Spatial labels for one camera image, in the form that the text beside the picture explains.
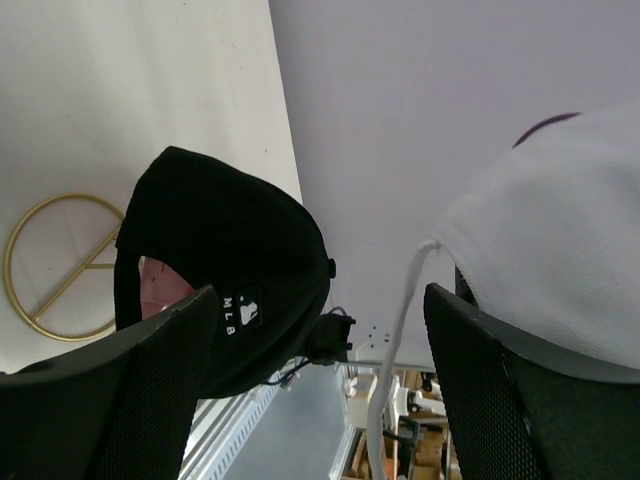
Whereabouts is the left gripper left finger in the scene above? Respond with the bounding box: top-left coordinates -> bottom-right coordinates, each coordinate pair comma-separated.
1,287 -> 218,479

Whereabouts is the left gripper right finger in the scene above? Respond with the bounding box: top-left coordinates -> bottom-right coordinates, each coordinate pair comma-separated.
423,283 -> 639,479

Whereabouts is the pink baseball cap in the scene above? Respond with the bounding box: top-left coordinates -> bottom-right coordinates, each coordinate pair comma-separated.
140,257 -> 194,320

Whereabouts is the white baseball cap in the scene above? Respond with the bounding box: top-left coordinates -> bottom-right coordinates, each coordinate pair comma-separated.
366,99 -> 640,480

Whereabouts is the black baseball cap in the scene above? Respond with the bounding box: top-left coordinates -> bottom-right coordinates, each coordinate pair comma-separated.
114,146 -> 336,399

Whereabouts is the aluminium mounting rail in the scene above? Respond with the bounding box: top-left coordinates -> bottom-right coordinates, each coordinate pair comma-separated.
178,371 -> 300,480

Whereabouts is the black connector with wires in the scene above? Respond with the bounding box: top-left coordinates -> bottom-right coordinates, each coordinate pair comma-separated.
264,307 -> 356,389

